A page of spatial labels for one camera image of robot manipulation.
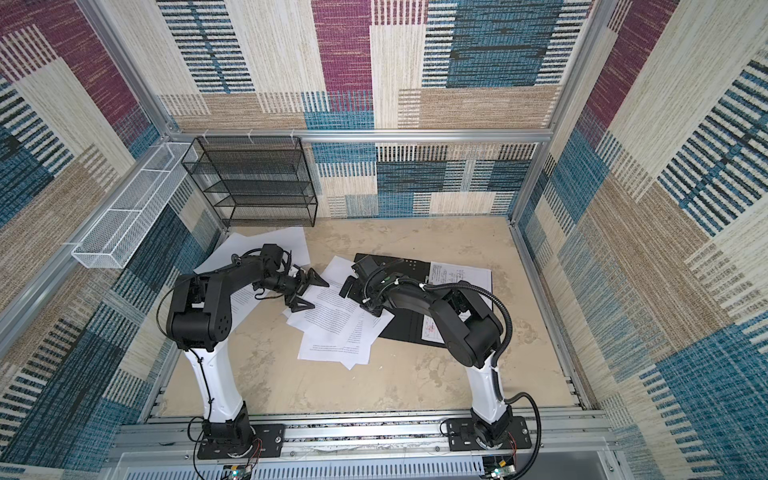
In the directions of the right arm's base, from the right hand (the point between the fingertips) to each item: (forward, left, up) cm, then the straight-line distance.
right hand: (351, 302), depth 94 cm
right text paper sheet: (-13, 0, -3) cm, 14 cm away
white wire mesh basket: (+2, +52, +31) cm, 61 cm away
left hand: (+3, +9, 0) cm, 10 cm away
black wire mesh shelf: (+44, +36, +14) cm, 58 cm away
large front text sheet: (-7, +4, -3) cm, 9 cm away
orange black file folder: (-6, -16, -3) cm, 18 cm away
